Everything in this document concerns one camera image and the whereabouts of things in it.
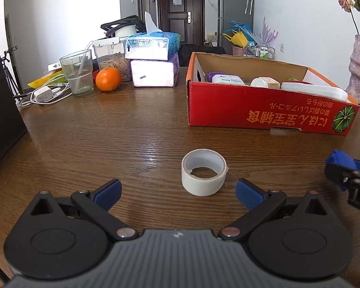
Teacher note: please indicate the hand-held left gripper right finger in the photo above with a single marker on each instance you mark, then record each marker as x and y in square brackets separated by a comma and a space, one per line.
[249, 193]

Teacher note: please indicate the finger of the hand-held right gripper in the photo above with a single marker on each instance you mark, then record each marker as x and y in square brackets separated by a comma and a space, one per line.
[340, 158]
[336, 174]

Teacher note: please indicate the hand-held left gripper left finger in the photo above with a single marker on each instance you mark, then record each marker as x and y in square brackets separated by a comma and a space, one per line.
[108, 193]

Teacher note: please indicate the white tape roll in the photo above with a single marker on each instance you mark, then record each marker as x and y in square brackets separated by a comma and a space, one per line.
[198, 184]

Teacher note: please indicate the white red lint brush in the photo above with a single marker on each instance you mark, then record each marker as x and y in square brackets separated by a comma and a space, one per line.
[315, 91]

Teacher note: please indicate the red cardboard box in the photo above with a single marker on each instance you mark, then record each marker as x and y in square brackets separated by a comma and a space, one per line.
[243, 108]

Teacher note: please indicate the yellow white pill case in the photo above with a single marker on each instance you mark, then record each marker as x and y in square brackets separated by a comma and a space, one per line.
[265, 82]

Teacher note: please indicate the cotton swab box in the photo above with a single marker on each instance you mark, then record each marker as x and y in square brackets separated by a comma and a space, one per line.
[228, 79]

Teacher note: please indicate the purple round lid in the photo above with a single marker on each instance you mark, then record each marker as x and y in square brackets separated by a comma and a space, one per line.
[209, 77]

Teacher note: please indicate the orange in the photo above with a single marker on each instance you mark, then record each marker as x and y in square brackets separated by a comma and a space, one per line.
[108, 79]

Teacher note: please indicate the white charger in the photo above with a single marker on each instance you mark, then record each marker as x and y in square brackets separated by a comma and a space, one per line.
[43, 94]

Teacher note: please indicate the clear glass cup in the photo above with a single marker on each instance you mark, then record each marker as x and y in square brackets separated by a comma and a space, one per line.
[78, 75]

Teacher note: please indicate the white purple tissue pack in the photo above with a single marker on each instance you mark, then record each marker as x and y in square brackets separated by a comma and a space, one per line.
[154, 72]

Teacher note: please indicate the yellow plastic packet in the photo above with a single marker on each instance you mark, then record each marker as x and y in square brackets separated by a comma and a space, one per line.
[45, 79]

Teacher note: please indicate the metal rack cart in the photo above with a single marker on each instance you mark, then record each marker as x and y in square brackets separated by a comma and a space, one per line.
[262, 53]

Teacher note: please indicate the clear jar of nuts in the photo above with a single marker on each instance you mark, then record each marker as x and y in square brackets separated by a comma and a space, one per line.
[114, 61]

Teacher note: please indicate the white power strip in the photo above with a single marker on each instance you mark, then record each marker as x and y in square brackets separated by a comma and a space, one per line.
[54, 66]

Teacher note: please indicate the pink bucket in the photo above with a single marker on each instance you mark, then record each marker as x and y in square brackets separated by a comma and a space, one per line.
[238, 51]

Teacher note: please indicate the black paper bag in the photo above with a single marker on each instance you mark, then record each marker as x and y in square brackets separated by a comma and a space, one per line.
[3, 96]

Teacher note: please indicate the purple feather decoration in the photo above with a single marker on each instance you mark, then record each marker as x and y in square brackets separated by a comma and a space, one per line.
[267, 34]

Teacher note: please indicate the yellow watering can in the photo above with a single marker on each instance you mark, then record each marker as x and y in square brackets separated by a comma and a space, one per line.
[238, 40]

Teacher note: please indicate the black tripod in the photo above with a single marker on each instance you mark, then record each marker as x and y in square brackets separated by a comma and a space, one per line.
[9, 75]

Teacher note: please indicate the blue tissue pack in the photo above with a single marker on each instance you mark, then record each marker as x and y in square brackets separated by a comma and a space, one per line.
[151, 45]

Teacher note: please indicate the black and white appliance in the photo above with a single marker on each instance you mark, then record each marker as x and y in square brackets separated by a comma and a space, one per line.
[123, 28]

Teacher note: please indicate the grey refrigerator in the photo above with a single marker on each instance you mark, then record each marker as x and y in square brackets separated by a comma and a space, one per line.
[234, 9]

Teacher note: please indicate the dark brown door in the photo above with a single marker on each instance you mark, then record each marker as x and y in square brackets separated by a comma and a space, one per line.
[180, 21]

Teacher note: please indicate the interior doorway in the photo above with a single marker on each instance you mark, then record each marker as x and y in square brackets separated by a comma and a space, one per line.
[144, 6]

